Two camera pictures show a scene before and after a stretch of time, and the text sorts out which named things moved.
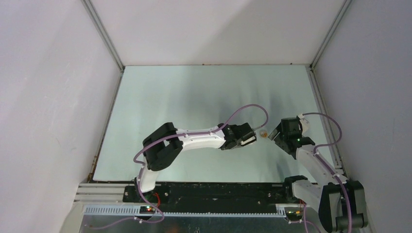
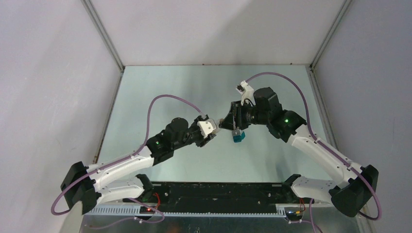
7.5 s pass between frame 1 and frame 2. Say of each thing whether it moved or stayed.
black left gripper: moved
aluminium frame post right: stayed
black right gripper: moved
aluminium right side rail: stayed
